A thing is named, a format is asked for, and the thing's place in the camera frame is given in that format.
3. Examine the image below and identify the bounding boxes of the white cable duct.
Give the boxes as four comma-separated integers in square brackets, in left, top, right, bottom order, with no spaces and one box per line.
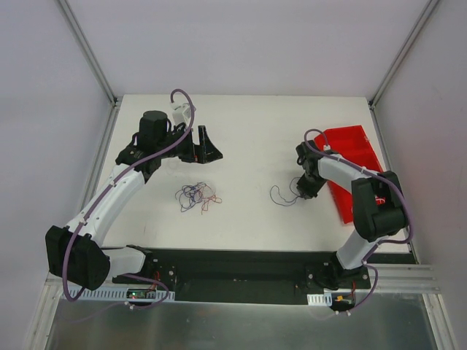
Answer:
[306,292,333,307]
[79,287,175,303]

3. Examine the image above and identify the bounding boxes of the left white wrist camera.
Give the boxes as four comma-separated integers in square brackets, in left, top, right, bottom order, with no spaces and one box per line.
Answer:
[170,102,191,125]

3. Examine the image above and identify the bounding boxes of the red plastic compartment bin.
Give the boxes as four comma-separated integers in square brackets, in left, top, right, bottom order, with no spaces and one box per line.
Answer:
[324,125,382,225]

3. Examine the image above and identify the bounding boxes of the single blue purple wire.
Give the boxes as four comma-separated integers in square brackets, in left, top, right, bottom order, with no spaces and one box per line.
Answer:
[269,176,306,206]

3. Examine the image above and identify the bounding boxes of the left aluminium frame post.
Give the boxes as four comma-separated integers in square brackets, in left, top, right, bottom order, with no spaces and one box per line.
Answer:
[54,0,118,106]

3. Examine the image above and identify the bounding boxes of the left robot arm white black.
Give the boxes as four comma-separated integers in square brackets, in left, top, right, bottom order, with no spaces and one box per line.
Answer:
[45,104,223,290]

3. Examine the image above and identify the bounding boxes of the right white cable duct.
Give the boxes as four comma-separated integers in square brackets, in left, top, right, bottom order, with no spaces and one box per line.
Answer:
[306,292,333,307]

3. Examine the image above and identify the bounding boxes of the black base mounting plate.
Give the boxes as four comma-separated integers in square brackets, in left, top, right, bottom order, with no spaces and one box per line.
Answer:
[111,248,380,303]

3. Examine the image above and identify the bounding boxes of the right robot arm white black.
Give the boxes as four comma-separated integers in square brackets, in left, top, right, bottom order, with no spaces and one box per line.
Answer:
[296,141,409,288]

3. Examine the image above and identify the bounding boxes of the left white cable duct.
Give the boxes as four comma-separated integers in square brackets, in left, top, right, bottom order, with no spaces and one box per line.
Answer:
[79,287,175,303]

